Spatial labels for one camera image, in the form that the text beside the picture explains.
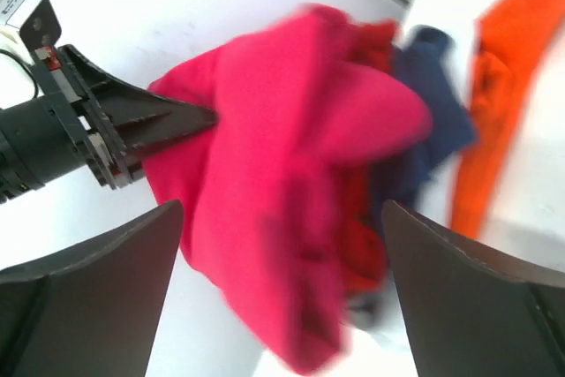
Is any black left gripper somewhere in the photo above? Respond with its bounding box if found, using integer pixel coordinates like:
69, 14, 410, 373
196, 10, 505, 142
1, 44, 218, 202

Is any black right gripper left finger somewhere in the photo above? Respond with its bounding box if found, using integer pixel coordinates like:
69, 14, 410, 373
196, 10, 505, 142
1, 200, 184, 376

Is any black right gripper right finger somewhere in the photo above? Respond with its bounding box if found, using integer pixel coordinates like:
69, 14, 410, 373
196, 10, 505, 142
382, 200, 564, 377

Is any crimson pink t-shirt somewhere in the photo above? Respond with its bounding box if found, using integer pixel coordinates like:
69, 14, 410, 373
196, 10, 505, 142
143, 5, 432, 375

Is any folded red t-shirt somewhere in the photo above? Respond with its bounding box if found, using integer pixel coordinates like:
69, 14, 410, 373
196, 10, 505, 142
336, 19, 397, 298

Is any folded navy blue t-shirt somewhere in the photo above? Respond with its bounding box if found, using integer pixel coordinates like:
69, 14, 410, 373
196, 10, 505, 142
343, 26, 478, 320

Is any folded orange t-shirt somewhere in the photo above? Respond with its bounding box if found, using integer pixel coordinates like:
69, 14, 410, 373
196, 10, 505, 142
449, 0, 564, 239

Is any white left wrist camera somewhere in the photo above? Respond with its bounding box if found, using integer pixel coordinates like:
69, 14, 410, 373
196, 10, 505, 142
1, 0, 62, 51

